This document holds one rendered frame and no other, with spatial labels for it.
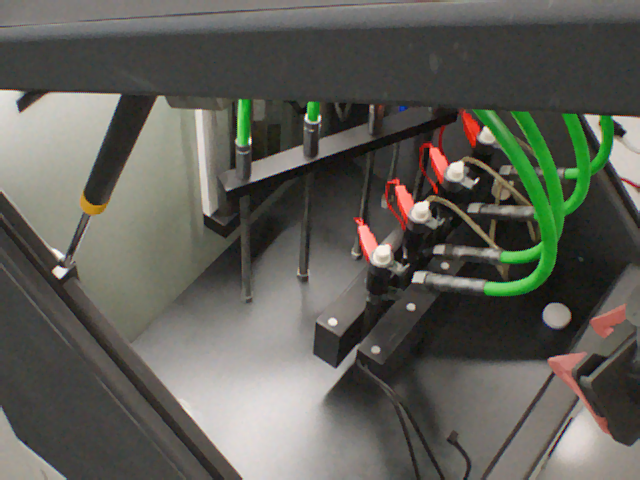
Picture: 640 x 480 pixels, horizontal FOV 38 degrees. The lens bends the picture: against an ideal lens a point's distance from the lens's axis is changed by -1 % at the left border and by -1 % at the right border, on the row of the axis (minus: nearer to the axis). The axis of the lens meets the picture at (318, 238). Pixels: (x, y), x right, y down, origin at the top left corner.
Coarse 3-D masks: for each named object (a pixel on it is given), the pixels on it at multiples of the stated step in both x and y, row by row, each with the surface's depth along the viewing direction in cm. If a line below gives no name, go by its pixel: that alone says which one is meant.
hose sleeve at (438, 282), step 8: (424, 280) 102; (432, 280) 101; (440, 280) 100; (448, 280) 100; (456, 280) 99; (464, 280) 98; (472, 280) 98; (480, 280) 97; (488, 280) 97; (432, 288) 102; (440, 288) 101; (448, 288) 100; (456, 288) 99; (464, 288) 98; (472, 288) 97; (480, 288) 96
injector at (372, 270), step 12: (372, 252) 106; (372, 264) 105; (372, 276) 107; (384, 276) 106; (372, 288) 109; (384, 288) 109; (396, 288) 109; (372, 300) 111; (372, 312) 113; (372, 324) 116
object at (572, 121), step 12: (372, 108) 114; (372, 120) 116; (576, 120) 96; (372, 132) 117; (576, 132) 97; (576, 144) 98; (576, 156) 99; (588, 156) 99; (588, 168) 99; (588, 180) 101; (576, 192) 102; (480, 204) 115; (492, 204) 114; (564, 204) 105; (576, 204) 104; (480, 216) 115; (492, 216) 113; (504, 216) 112; (516, 216) 111; (528, 216) 109; (564, 216) 106
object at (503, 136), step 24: (240, 120) 104; (480, 120) 81; (240, 144) 107; (504, 144) 81; (528, 168) 82; (528, 192) 83; (552, 216) 84; (552, 240) 85; (552, 264) 88; (504, 288) 94; (528, 288) 92
